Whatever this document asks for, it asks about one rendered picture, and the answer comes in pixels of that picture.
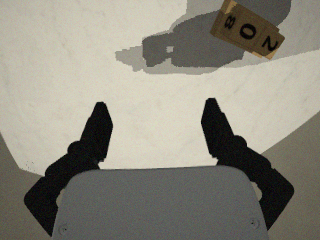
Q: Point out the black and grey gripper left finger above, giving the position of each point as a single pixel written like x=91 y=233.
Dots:
x=82 y=155

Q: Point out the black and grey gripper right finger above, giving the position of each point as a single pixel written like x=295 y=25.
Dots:
x=276 y=190

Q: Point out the brown wooden digit cube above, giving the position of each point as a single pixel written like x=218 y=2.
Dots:
x=242 y=28
x=268 y=42

